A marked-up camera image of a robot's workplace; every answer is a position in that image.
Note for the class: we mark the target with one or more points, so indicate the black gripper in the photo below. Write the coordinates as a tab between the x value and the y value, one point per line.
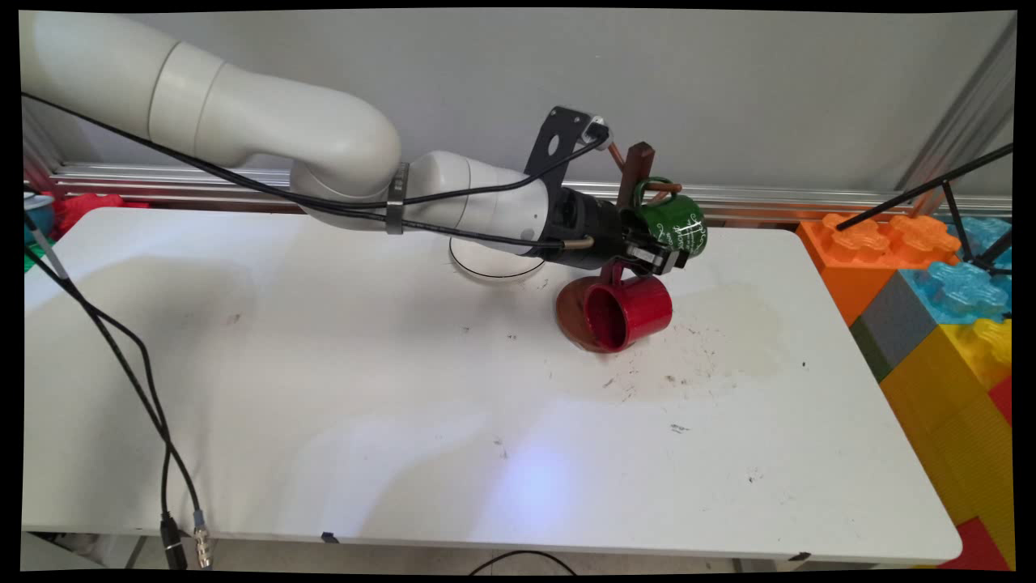
587	231

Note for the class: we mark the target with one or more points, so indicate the green enamel mug white print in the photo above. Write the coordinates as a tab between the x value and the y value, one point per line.
676	223

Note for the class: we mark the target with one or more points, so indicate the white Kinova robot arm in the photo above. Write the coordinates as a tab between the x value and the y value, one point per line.
307	138

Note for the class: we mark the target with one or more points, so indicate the red ribbed mug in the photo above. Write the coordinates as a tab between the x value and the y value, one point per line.
643	308

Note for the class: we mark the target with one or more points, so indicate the brown wooden mug tree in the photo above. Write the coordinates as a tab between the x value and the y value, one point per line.
635	166

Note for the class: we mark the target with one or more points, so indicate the white plate black rim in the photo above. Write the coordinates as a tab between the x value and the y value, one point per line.
494	271

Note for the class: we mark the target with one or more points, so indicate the orange toy brick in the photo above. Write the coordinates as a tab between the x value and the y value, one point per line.
850	267

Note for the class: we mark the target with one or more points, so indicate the grey toy brick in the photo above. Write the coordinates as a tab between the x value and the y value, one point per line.
894	324

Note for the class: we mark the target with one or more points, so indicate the black tripod stand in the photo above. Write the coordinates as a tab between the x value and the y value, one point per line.
914	190

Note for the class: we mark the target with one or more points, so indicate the blue toy brick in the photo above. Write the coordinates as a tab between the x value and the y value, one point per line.
959	291

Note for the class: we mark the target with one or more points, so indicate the yellow toy brick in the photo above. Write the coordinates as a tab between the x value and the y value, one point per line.
947	421

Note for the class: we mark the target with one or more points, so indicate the red toy brick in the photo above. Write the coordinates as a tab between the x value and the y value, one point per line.
975	546

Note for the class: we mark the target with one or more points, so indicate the red toy object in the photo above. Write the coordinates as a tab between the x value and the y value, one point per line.
85	206

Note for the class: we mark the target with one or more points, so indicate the blue cup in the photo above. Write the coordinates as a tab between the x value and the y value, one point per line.
36	223

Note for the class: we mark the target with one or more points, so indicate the green toy mat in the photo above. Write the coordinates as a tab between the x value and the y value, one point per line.
32	257

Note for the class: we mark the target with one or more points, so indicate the aluminium wall rail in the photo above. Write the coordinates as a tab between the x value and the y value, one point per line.
769	201

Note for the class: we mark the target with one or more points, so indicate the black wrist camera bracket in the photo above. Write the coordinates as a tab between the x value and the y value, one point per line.
558	146

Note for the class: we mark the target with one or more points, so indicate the aluminium frame post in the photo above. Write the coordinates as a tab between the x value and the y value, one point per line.
963	113

